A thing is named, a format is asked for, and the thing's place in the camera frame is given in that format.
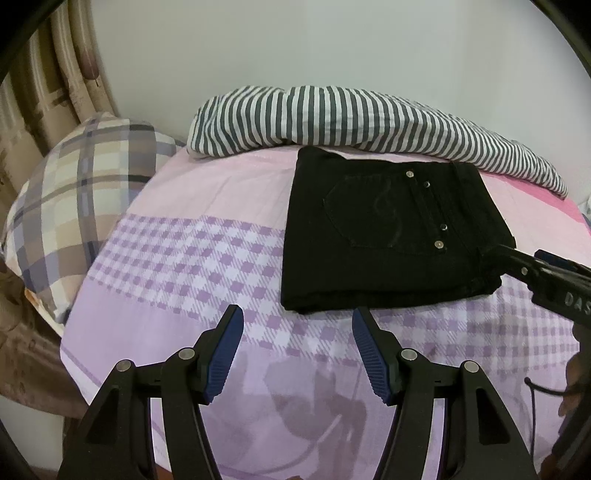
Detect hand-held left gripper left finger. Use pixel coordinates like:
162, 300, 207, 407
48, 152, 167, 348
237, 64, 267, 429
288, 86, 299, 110
58, 305, 245, 480

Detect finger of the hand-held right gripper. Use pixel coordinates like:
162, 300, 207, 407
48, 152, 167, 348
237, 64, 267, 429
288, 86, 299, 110
534, 249, 591, 275
480, 244, 548, 282

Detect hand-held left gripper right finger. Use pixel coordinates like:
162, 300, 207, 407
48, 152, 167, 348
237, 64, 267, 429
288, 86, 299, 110
352, 307, 539, 480

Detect black pants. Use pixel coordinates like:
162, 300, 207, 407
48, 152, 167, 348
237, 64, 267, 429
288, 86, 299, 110
281, 147, 517, 315

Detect person's right hand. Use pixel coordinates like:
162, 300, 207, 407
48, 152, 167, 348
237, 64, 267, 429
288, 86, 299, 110
558, 354, 588, 418

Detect pink purple checked bed sheet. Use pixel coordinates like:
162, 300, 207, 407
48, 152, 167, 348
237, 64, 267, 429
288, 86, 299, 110
60, 148, 591, 476

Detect plaid pillow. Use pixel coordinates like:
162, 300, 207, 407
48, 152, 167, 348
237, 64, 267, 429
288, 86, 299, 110
0, 112, 185, 324

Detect grey white striped blanket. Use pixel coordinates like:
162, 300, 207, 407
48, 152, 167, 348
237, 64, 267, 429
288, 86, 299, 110
186, 84, 570, 200

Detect beige floral curtain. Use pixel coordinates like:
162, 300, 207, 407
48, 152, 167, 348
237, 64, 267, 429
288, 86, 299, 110
0, 0, 121, 418

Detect black cable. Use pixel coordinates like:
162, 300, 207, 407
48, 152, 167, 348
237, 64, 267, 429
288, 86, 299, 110
525, 377, 572, 464

